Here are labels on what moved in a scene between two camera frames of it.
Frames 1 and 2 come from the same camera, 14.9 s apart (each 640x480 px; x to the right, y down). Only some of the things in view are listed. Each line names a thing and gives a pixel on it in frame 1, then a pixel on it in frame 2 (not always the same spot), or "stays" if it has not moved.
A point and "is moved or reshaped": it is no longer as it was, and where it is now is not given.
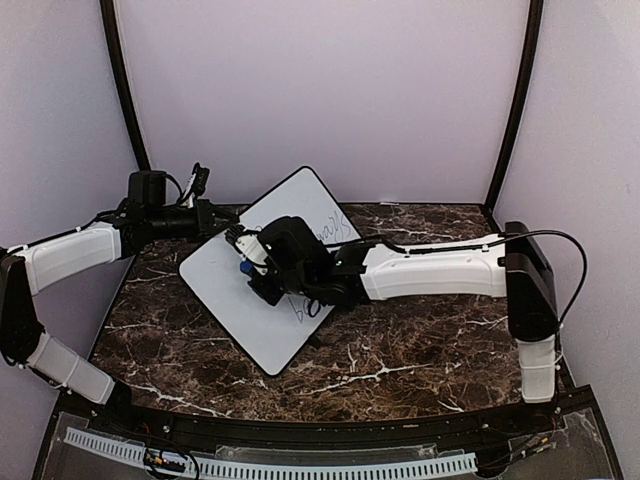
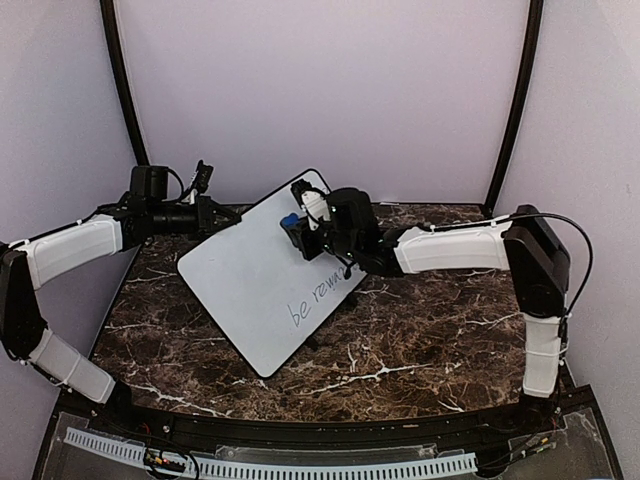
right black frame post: (534, 13) stays
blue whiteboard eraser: (246, 266) is moved or reshaped
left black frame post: (108, 20) stays
